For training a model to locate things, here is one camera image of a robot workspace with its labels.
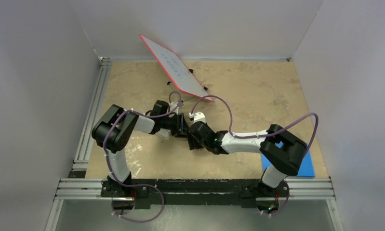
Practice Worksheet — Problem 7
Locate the white stapler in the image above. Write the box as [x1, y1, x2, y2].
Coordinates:
[155, 128, 171, 140]

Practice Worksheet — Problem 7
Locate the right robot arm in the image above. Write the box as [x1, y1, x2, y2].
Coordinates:
[189, 121, 308, 196]

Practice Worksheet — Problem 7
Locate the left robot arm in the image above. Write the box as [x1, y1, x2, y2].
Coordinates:
[91, 100, 189, 197]

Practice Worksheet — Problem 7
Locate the red framed whiteboard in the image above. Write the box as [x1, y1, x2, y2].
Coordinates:
[139, 34, 208, 98]

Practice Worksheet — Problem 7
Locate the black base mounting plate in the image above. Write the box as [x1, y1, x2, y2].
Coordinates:
[100, 178, 289, 210]

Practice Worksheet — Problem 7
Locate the blue foam pad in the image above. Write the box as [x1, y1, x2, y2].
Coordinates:
[260, 141, 315, 177]

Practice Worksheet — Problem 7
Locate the aluminium rail frame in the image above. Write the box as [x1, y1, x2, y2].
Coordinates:
[46, 58, 343, 231]

